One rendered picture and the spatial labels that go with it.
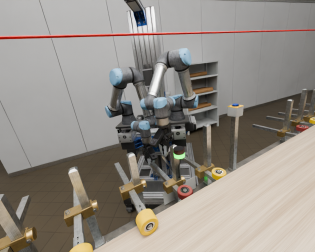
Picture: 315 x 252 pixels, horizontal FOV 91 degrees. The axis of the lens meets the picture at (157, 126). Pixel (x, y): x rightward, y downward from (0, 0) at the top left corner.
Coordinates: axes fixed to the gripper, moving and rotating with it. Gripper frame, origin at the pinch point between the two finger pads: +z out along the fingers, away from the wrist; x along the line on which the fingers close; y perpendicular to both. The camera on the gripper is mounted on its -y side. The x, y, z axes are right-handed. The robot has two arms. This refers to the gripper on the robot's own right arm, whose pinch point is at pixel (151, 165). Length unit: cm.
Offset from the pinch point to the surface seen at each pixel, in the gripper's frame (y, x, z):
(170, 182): -29.1, 1.0, -4.5
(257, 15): 191, -424, -168
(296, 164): -63, -64, -8
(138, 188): -31.2, 21.0, -12.7
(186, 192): -43.7, 0.3, -8.0
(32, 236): -31, 66, -13
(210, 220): -61, 2, -8
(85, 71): 234, 11, -82
